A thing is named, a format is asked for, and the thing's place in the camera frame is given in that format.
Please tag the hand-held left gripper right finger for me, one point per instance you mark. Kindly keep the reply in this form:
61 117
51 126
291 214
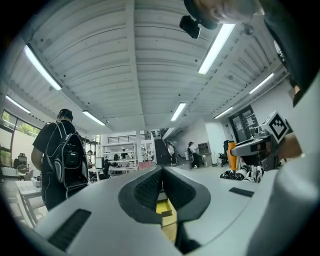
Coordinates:
215 197

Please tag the black and yellow tray box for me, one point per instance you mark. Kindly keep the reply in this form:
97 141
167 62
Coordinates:
162 207

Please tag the round wooden table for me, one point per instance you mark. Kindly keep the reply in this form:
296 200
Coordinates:
168 230

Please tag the white shelf rack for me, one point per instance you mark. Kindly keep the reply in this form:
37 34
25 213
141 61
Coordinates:
120 157

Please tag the white work table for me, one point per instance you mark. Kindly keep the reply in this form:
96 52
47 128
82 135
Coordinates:
27 190

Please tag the black office chair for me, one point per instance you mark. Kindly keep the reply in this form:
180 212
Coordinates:
223 155

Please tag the person's head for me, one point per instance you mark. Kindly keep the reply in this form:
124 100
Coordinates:
225 12

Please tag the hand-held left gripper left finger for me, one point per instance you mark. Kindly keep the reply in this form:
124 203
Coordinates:
107 212

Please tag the pink armchair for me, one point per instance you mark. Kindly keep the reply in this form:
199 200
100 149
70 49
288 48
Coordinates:
145 165

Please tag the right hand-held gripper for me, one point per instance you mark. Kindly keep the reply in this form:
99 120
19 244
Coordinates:
276 127

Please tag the grey open cabinet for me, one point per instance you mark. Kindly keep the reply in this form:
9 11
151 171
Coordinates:
204 150

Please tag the orange handled tool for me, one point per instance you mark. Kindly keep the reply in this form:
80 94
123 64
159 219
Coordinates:
232 160

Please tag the black framed window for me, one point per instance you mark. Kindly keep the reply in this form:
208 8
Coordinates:
15 130

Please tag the person's black shirt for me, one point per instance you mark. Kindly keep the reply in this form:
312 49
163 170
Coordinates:
295 37

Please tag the black head-worn camera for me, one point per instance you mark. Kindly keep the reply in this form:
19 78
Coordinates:
190 26

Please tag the person's right forearm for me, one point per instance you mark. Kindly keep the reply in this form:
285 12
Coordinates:
291 147

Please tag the long ceiling light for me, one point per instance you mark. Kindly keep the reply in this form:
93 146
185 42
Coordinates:
42 67
17 104
94 118
178 111
261 83
223 113
217 48

